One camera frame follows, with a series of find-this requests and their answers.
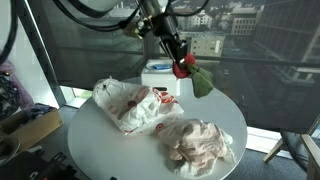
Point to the blue tape roll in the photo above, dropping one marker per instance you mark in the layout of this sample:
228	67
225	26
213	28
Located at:
156	64

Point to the blue object in bowl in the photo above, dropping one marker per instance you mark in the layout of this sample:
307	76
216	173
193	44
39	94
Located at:
161	67

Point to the blue cloth in cardboard box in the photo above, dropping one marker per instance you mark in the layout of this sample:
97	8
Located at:
38	110

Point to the brown cardboard box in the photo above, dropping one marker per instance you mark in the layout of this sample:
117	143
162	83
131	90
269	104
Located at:
36	128

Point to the pale pink cloth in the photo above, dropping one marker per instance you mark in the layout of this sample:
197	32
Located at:
196	140

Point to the grey window frame post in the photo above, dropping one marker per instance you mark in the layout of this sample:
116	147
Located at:
43	66

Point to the white plastic bag red print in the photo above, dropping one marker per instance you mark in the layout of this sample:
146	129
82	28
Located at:
146	103

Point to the dark window mullion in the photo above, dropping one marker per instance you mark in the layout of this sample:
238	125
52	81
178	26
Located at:
148	46

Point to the white terry towel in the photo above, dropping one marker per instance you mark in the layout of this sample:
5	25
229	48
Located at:
195	170

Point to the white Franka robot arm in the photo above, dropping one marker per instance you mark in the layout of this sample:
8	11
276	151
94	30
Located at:
96	5

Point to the wooden chair grey cushion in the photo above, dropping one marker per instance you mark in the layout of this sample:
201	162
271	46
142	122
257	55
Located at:
300	146

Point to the black equipment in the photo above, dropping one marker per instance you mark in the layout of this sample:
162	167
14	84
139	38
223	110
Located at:
36	168

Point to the purple patterned clothes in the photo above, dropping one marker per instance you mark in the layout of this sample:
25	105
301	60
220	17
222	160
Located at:
11	93

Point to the white square box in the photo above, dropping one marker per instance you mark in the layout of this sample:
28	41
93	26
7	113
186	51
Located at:
160	83

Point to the grey round bowl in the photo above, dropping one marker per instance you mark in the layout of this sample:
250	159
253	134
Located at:
7	148

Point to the yellow-green wrist camera mount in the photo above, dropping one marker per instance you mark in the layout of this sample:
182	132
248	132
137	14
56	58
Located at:
133	29

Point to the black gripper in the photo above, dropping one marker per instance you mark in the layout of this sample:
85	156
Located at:
168	31

